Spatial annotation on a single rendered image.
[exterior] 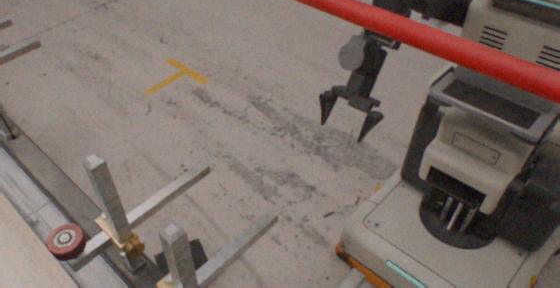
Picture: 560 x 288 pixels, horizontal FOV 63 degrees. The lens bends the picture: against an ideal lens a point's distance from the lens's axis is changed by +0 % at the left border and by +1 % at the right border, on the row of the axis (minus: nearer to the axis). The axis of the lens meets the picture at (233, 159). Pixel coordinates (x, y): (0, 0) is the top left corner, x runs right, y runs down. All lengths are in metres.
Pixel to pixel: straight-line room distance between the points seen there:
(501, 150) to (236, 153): 1.44
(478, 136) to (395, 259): 0.62
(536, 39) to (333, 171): 1.40
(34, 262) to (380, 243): 1.20
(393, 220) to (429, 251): 0.17
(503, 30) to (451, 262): 0.91
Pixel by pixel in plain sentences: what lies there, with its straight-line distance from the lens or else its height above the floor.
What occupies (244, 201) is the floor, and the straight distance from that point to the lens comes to 2.21.
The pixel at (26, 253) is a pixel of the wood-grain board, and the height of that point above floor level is 0.90.
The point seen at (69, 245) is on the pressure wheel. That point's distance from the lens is 1.06.
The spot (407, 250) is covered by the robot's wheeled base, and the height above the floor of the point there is 0.28.
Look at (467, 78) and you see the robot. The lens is 1.24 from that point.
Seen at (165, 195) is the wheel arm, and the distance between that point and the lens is 1.19.
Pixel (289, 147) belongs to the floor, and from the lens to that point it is 2.46.
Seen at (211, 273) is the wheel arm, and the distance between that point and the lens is 1.04.
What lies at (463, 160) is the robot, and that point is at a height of 0.80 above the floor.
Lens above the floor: 1.73
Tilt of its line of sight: 46 degrees down
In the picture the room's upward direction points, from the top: 5 degrees counter-clockwise
